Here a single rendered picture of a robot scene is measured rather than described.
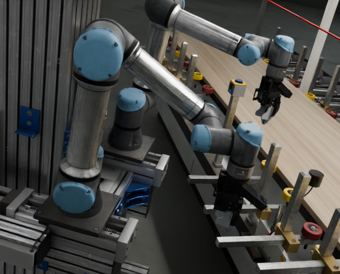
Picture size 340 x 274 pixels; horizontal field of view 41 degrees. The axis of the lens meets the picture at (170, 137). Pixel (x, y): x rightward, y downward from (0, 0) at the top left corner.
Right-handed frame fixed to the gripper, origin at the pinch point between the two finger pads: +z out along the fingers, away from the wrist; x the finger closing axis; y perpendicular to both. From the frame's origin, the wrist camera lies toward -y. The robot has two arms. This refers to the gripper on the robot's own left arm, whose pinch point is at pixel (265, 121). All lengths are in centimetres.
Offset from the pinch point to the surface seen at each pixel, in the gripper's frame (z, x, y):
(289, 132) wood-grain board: 35, -39, -74
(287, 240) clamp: 39.5, 29.2, 1.9
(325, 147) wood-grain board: 36, -19, -82
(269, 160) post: 20.2, 0.4, -9.4
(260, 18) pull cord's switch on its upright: 9, -202, -200
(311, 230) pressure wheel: 35.8, 31.7, -8.3
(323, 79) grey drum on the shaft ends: 41, -118, -208
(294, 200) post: 23.7, 24.3, -0.7
